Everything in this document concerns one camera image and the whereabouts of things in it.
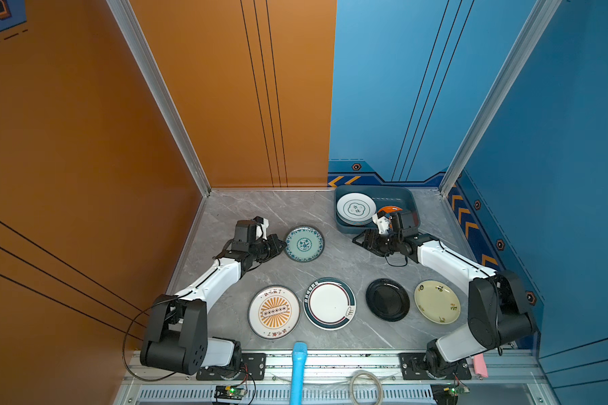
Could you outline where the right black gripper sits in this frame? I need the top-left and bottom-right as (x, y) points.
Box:
(351, 228), (403, 257)

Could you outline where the teal patterned small plate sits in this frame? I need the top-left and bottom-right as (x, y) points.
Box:
(285, 225), (325, 263)

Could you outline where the white flower plate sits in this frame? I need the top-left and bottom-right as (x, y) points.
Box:
(336, 192), (377, 226)

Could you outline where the orange plastic plate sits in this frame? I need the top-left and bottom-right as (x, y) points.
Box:
(378, 205), (402, 214)

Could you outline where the black plate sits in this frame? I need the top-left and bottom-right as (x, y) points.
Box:
(366, 278), (410, 322)

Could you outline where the large orange sunburst plate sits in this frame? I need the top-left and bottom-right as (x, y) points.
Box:
(248, 285), (301, 340)

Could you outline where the white plate dark green rim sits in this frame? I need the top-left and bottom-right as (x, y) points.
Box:
(302, 278), (356, 331)

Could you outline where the cream yellow plate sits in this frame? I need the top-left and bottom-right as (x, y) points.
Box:
(414, 280), (461, 325)

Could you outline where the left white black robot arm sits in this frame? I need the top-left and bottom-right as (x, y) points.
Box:
(140, 217), (285, 376)

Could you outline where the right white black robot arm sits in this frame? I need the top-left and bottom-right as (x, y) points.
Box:
(352, 210), (538, 379)

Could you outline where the teal plastic bin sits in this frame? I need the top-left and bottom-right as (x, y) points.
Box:
(334, 185), (421, 235)

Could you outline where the left green circuit board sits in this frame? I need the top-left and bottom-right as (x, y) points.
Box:
(213, 385), (249, 404)

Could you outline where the green circuit board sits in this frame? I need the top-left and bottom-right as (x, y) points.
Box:
(213, 385), (249, 404)
(431, 383), (471, 405)

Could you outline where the right green circuit board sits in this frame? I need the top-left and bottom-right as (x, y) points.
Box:
(431, 383), (471, 405)

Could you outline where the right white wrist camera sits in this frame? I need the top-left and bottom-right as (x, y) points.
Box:
(372, 211), (391, 236)

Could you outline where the light blue handle tool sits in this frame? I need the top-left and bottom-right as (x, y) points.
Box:
(290, 342), (307, 405)

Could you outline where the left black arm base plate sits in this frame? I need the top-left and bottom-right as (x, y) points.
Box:
(196, 353), (266, 381)

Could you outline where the coiled grey cable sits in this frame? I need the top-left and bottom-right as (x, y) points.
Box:
(348, 370), (384, 405)

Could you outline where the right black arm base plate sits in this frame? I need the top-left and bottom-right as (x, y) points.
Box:
(399, 352), (472, 381)

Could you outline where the pink handle tool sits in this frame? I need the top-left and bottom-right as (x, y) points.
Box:
(472, 354), (489, 380)

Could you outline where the aluminium frame rail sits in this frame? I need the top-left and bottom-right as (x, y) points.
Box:
(114, 349), (559, 404)

